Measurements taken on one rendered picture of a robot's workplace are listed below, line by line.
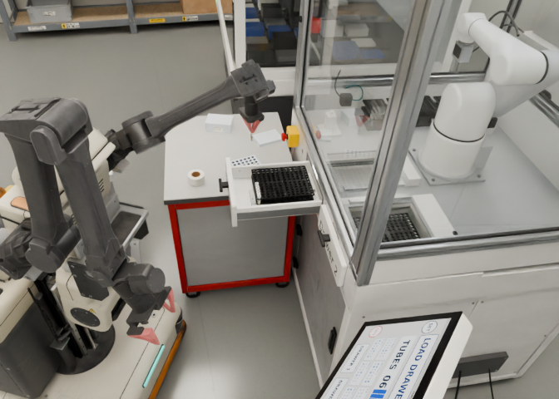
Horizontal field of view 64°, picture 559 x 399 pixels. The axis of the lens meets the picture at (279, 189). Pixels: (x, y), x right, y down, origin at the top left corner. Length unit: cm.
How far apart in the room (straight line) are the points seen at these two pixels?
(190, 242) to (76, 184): 126
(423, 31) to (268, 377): 175
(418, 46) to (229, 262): 158
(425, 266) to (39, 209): 104
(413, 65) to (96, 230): 72
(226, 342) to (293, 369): 35
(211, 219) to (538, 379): 173
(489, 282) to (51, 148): 133
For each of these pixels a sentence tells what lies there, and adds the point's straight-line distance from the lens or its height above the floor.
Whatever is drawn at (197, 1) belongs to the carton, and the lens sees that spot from 536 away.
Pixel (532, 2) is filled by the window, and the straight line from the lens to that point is 103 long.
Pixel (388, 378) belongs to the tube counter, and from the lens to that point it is 108.
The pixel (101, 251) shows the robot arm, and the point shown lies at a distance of 105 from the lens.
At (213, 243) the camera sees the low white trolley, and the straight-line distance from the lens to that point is 214.
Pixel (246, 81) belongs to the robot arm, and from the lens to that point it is 128.
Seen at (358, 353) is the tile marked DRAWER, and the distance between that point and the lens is 121.
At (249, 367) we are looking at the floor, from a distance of 230.
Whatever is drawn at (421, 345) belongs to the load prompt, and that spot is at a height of 115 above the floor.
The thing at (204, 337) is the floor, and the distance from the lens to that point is 238.
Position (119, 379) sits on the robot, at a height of 28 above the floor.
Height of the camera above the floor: 205
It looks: 42 degrees down
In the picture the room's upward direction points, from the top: 4 degrees clockwise
